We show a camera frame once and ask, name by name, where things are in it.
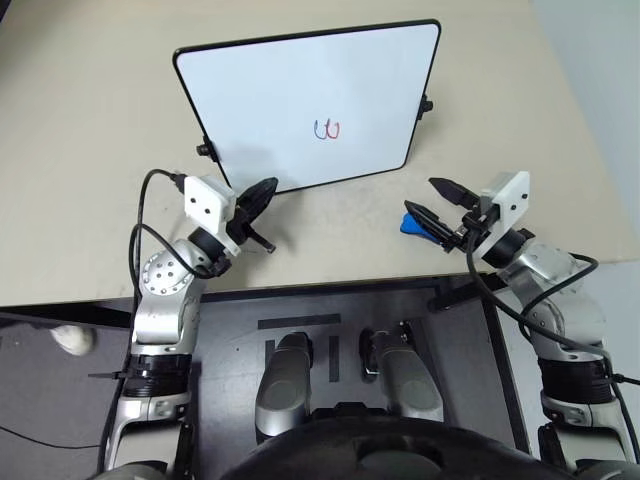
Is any white board with black frame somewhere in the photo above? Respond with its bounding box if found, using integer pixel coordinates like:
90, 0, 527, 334
172, 18, 442, 195

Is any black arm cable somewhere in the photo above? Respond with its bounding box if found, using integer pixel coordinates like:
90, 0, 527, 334
464, 214, 640, 469
97, 168, 234, 472

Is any dark rounded body shell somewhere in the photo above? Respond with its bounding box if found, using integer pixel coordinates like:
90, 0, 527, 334
218, 420, 557, 480

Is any dark grey floor platform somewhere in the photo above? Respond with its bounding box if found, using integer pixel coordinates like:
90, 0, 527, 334
188, 273, 532, 459

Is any thin black floor cable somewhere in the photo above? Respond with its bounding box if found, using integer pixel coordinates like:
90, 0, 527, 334
0, 424, 102, 450

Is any white round lump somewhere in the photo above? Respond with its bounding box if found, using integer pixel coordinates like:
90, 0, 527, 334
51, 324, 97, 358

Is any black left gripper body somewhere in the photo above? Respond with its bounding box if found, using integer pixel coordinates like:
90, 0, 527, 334
227, 203, 277, 254

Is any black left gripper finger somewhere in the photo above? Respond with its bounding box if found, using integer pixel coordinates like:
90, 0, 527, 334
244, 179, 280, 220
238, 176, 279, 208

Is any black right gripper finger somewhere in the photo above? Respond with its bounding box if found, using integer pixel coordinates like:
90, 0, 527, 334
403, 199, 455, 246
428, 176, 480, 210

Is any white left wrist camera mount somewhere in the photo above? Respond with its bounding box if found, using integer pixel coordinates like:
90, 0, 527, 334
182, 174, 238, 252

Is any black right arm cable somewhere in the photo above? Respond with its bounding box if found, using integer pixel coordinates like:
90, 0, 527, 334
464, 214, 640, 469

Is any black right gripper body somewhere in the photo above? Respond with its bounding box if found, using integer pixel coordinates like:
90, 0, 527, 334
441, 194, 497, 254

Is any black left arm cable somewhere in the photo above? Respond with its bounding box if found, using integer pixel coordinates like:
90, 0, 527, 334
97, 168, 234, 472

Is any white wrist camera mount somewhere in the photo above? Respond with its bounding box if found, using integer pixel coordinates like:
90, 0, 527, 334
471, 170, 531, 252
182, 174, 238, 252

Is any silver left robot leg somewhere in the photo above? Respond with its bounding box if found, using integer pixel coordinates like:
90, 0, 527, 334
253, 330, 317, 447

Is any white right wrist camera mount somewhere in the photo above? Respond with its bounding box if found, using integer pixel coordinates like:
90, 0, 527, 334
471, 170, 531, 252

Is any blue whiteboard eraser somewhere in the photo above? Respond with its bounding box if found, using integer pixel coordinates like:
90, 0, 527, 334
397, 213, 439, 243

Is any silver right robot leg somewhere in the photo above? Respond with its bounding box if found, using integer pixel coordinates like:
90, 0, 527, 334
359, 326, 447, 427

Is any silver robot leg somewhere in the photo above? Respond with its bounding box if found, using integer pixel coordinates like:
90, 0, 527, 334
359, 326, 447, 427
253, 330, 317, 447

